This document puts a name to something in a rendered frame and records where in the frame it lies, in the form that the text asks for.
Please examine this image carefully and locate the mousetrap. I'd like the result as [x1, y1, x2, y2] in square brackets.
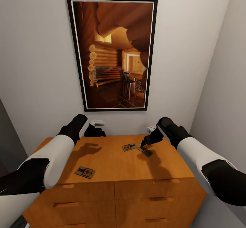
[75, 166, 95, 179]
[122, 143, 138, 151]
[137, 145, 153, 157]

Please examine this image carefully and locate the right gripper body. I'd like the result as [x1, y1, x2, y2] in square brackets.
[144, 132, 163, 145]

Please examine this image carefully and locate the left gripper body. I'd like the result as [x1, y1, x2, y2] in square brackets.
[83, 125, 102, 137]

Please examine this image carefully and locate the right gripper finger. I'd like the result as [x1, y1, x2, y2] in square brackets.
[141, 138, 146, 147]

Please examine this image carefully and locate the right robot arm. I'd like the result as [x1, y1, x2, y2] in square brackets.
[141, 117, 246, 226]

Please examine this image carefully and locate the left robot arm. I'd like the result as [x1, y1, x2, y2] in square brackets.
[0, 115, 106, 228]

